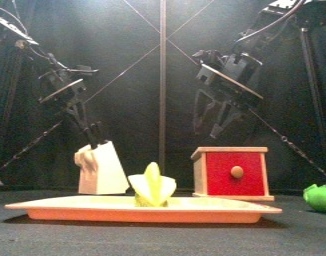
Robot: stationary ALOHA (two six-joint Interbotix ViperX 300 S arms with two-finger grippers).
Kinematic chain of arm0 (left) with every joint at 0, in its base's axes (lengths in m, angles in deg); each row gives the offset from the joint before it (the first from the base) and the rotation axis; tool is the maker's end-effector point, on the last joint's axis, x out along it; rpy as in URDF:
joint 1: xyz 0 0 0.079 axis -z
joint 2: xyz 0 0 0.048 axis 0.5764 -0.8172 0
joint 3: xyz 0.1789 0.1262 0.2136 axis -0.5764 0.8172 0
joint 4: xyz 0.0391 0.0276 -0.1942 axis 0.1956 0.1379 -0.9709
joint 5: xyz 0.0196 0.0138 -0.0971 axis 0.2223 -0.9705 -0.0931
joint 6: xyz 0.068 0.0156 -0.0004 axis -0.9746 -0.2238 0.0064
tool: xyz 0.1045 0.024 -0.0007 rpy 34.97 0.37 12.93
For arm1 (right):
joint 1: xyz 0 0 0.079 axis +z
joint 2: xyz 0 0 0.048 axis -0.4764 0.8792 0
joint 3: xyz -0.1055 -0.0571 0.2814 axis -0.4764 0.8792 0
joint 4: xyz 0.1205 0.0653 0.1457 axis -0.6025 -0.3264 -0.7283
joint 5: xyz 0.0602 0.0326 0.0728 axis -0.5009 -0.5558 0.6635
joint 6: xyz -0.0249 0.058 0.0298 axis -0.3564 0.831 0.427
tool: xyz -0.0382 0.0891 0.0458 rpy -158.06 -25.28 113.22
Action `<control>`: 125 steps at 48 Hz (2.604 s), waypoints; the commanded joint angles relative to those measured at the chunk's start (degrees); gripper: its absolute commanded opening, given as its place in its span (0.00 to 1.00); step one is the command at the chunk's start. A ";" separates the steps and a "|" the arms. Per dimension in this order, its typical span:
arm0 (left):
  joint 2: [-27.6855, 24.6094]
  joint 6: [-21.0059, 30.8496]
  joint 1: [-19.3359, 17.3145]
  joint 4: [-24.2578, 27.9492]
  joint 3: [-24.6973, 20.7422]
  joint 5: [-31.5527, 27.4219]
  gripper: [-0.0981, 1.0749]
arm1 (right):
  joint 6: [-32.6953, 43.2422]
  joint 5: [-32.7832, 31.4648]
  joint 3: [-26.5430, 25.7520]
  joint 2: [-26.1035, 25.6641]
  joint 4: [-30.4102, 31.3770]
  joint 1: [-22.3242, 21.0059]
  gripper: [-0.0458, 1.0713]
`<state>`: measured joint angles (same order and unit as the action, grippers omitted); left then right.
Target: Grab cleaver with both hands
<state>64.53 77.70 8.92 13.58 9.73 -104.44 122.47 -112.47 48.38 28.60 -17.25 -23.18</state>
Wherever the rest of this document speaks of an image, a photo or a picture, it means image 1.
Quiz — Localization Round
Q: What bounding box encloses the red wooden drawer box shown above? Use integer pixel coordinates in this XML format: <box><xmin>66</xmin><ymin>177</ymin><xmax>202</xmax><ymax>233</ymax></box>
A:
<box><xmin>189</xmin><ymin>146</ymin><xmax>275</xmax><ymax>202</ymax></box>

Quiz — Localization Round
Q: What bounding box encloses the white toy knife block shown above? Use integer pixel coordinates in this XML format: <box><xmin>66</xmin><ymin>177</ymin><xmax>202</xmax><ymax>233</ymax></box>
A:
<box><xmin>73</xmin><ymin>140</ymin><xmax>130</xmax><ymax>196</ymax></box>

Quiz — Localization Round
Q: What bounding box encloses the yellow-green toy lettuce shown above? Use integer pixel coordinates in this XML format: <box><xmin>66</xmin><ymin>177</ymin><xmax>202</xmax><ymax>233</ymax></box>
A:
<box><xmin>126</xmin><ymin>161</ymin><xmax>177</xmax><ymax>208</ymax></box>

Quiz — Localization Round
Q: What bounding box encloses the pink plastic tray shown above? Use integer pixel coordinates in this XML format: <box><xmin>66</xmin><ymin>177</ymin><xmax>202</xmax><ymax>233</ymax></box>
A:
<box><xmin>3</xmin><ymin>194</ymin><xmax>283</xmax><ymax>225</ymax></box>

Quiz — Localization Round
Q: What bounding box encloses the bright green toy vegetable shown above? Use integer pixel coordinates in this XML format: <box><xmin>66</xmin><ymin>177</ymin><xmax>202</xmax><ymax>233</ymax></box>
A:
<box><xmin>301</xmin><ymin>183</ymin><xmax>326</xmax><ymax>215</ymax></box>

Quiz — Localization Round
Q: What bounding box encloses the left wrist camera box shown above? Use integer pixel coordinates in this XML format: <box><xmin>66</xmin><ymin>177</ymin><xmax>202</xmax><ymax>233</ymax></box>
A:
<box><xmin>64</xmin><ymin>64</ymin><xmax>100</xmax><ymax>80</ymax></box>

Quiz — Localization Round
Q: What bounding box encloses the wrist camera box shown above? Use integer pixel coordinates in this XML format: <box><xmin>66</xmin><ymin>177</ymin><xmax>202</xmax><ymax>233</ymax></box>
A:
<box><xmin>190</xmin><ymin>49</ymin><xmax>228</xmax><ymax>70</ymax></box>
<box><xmin>64</xmin><ymin>64</ymin><xmax>100</xmax><ymax>80</ymax></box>

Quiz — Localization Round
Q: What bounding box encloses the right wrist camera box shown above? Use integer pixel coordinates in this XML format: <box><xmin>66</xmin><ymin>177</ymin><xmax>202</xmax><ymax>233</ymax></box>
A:
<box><xmin>190</xmin><ymin>49</ymin><xmax>228</xmax><ymax>70</ymax></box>

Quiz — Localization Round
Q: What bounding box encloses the vertical metal frame pole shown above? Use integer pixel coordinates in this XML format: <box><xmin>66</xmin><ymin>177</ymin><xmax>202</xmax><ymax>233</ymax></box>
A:
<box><xmin>157</xmin><ymin>0</ymin><xmax>168</xmax><ymax>166</ymax></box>

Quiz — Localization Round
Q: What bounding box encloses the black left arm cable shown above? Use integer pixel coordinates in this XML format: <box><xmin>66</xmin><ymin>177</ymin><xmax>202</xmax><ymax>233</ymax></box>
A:
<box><xmin>29</xmin><ymin>43</ymin><xmax>70</xmax><ymax>73</ymax></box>

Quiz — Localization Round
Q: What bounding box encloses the thin diagonal brace cable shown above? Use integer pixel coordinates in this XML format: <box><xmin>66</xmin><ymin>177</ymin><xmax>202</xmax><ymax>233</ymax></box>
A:
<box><xmin>0</xmin><ymin>0</ymin><xmax>216</xmax><ymax>177</ymax></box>
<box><xmin>121</xmin><ymin>0</ymin><xmax>326</xmax><ymax>183</ymax></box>

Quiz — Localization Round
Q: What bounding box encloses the dark slanted frame leg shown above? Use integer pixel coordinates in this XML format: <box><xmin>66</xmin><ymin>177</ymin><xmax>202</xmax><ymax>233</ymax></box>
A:
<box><xmin>299</xmin><ymin>28</ymin><xmax>326</xmax><ymax>164</ymax></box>

